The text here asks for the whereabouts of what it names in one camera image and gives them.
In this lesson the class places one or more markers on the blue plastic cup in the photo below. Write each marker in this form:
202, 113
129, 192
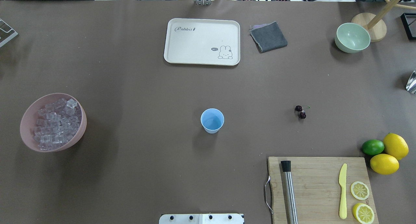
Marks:
212, 120

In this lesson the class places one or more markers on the pile of ice cubes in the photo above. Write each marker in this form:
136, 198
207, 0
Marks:
56, 124

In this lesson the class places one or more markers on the steel ice scoop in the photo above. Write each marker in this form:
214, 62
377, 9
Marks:
411, 83

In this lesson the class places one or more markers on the cream rabbit tray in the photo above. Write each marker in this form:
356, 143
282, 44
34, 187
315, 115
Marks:
202, 42

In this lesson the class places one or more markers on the dark cherry pair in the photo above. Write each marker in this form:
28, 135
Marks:
301, 111

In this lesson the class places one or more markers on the grey folded cloth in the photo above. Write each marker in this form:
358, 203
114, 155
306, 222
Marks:
268, 36

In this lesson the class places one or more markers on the steel muddler black tip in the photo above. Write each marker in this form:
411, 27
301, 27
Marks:
290, 196

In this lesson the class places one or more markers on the yellow plastic knife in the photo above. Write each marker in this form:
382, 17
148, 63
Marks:
342, 184

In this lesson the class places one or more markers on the pink bowl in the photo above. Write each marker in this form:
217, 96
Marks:
29, 120

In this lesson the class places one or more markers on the mint green bowl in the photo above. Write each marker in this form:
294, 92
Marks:
352, 38

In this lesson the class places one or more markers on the green lime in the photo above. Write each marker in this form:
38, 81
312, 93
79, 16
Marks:
373, 147

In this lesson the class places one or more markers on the upper lemon half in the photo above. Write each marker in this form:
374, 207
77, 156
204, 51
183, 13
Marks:
360, 190

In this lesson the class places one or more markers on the lemon half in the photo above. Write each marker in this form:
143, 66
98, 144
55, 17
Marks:
363, 213
360, 190

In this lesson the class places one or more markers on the lower yellow lemon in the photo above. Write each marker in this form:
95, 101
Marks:
384, 164

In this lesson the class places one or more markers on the yellow lemon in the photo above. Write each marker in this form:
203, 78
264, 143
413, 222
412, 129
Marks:
396, 146
384, 164

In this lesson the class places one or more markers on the wooden mug tree stand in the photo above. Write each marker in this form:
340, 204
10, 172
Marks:
374, 24

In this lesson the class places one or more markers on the lower lemon half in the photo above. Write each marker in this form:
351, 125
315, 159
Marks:
363, 213

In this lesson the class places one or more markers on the upper yellow lemon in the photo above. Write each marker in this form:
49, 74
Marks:
396, 146

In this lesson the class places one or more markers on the grey device at edge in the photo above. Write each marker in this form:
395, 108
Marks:
7, 33

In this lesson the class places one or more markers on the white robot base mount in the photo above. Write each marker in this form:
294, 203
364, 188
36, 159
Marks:
210, 218

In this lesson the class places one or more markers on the black frame object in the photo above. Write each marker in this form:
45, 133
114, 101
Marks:
408, 21

